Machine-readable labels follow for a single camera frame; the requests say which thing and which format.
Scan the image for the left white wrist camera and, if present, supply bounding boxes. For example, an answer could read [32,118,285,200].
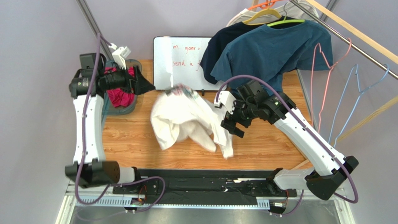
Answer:
[108,43,131,69]

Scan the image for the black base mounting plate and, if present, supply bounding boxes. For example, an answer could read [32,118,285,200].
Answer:
[113,169,298,206]

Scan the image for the navy hanging t-shirt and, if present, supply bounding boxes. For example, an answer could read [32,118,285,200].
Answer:
[199,21,268,85]

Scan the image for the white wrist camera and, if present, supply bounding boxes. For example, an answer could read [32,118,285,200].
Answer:
[213,91,236,114]
[108,43,131,69]

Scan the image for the aluminium rail frame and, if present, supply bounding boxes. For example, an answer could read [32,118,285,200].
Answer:
[55,180,356,224]

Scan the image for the white floral print t-shirt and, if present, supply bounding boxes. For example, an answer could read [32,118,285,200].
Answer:
[150,84,234,159]

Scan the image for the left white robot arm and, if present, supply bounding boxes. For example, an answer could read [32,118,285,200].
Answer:
[65,53,155,188]

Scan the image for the yellow plastic hanger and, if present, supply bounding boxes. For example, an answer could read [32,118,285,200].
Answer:
[243,8,282,25]

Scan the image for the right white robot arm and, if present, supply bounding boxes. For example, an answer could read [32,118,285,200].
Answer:
[214,80,359,201]

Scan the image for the translucent teal plastic basket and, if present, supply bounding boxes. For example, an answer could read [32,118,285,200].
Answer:
[102,59,142,118]

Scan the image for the white whiteboard with red writing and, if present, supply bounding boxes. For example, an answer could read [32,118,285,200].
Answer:
[153,36,223,91]

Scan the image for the beige hanging t-shirt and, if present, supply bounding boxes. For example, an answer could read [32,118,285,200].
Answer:
[226,0,319,27]

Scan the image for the pink wire hanger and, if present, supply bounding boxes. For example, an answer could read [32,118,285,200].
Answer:
[309,37,353,135]

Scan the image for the light blue wire hanger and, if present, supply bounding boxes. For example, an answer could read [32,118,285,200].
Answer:
[328,64,390,147]

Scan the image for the orange plastic hanger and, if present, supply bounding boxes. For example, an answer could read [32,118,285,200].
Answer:
[248,0,281,11]

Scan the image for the green plastic hanger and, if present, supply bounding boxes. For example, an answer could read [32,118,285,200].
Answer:
[267,10,305,27]

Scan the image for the metal clothes rail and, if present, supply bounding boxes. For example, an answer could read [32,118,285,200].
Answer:
[290,0,398,79]

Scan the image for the teal blue hanging t-shirt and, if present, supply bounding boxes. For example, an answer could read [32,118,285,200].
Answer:
[210,21,333,92]

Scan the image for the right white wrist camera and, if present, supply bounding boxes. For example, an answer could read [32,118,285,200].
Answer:
[213,91,236,114]

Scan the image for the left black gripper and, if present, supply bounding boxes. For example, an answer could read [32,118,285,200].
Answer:
[99,63,155,96]

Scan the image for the magenta crumpled cloth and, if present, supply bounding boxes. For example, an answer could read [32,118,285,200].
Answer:
[104,67,135,107]

